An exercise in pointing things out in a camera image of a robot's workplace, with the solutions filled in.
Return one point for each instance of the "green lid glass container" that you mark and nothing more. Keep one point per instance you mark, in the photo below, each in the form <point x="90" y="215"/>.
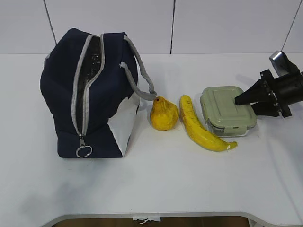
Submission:
<point x="222" y="116"/>

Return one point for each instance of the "yellow pear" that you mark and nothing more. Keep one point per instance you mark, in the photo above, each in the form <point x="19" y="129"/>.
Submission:
<point x="164" y="114"/>

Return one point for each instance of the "white tape on table edge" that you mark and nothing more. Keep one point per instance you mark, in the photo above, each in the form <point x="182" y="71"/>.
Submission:
<point x="147" y="218"/>

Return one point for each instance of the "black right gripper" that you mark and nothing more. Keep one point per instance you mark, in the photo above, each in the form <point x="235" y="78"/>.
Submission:
<point x="272" y="96"/>

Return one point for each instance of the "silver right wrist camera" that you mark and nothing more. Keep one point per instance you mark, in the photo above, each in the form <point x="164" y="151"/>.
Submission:
<point x="282" y="65"/>

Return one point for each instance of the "navy blue lunch bag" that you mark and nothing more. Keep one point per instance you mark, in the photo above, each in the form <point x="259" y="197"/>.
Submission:
<point x="93" y="85"/>

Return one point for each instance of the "yellow banana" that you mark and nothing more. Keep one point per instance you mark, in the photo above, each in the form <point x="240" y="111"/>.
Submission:
<point x="197" y="132"/>

